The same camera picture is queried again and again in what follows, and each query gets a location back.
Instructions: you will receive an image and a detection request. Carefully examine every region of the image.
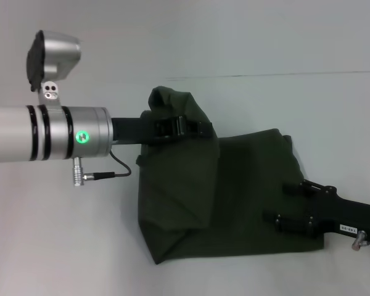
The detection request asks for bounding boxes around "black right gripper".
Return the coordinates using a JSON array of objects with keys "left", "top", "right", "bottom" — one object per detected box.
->
[{"left": 263, "top": 181, "right": 370, "bottom": 244}]

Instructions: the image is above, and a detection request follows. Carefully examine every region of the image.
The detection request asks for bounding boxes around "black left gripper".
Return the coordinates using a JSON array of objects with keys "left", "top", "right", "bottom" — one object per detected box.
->
[{"left": 110, "top": 115, "right": 213, "bottom": 146}]

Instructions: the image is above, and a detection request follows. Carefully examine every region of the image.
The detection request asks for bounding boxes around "dark green printed t-shirt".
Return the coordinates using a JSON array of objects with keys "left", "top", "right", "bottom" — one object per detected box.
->
[{"left": 135, "top": 85, "right": 324, "bottom": 265}]

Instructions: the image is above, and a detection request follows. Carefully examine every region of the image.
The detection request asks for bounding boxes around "right gripper cable with connectors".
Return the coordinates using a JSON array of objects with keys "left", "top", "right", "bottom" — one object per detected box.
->
[{"left": 351, "top": 229, "right": 370, "bottom": 255}]

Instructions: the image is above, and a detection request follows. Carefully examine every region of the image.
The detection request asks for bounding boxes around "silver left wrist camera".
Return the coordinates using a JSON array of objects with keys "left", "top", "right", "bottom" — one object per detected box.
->
[{"left": 26, "top": 30, "right": 82, "bottom": 109}]

